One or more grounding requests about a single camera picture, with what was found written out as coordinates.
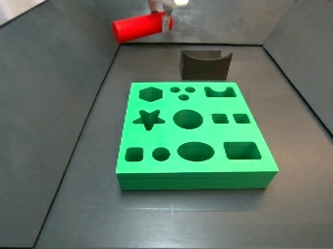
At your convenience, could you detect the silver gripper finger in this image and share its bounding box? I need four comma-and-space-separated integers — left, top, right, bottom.
148, 0, 159, 14
161, 6, 172, 32

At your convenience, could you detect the red cylinder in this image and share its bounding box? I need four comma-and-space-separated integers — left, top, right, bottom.
112, 13, 164, 43

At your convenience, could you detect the black curved cradle stand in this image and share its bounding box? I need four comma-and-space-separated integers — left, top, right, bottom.
180, 51, 232, 81

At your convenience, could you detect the green shape sorter block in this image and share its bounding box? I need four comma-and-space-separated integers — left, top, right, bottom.
116, 82, 278, 191

